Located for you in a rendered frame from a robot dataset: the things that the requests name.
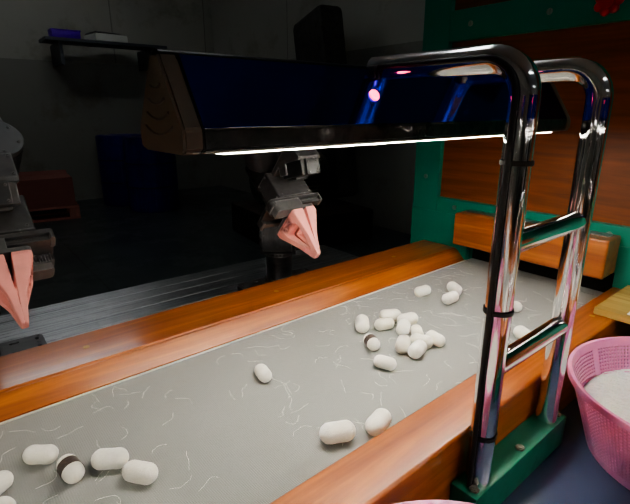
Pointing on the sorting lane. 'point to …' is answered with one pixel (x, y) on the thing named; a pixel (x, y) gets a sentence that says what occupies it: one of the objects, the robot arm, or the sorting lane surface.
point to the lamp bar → (311, 105)
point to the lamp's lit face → (325, 147)
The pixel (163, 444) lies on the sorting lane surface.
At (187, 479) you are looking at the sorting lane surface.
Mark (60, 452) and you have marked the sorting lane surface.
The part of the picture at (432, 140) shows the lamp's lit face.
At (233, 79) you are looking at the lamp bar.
